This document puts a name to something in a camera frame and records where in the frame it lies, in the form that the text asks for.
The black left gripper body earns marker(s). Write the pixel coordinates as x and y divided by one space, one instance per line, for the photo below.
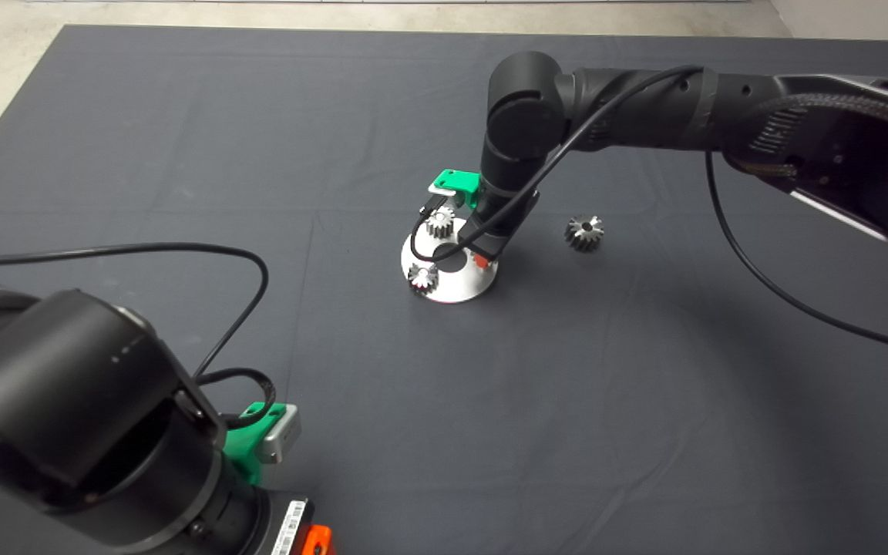
288 524

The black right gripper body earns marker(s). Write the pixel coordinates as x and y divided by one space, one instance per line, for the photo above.
509 223

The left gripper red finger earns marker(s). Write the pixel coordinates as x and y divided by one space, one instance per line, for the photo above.
317 541

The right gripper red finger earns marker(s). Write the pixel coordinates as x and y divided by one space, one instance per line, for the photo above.
481 262

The larger steel gear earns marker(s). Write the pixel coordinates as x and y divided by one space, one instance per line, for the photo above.
584 233

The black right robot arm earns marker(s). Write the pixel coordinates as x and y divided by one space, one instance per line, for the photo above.
644 108

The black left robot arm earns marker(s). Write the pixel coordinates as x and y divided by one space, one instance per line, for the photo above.
66 401

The small steel gear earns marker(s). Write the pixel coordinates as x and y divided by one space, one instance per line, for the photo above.
422 277
439 223

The round metal plate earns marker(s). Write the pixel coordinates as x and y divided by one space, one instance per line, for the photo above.
455 289

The dark grey table cloth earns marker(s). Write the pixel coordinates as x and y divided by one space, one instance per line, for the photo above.
259 116

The green right camera mount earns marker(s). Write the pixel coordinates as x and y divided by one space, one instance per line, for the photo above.
459 185

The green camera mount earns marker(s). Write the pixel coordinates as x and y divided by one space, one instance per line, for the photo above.
243 455
459 185

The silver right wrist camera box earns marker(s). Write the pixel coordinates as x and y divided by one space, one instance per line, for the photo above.
441 190

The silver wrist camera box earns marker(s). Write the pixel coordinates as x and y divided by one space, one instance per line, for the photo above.
280 435
441 190

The green left camera mount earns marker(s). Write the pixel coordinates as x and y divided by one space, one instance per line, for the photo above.
243 455

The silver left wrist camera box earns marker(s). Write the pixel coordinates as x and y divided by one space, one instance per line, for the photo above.
280 435

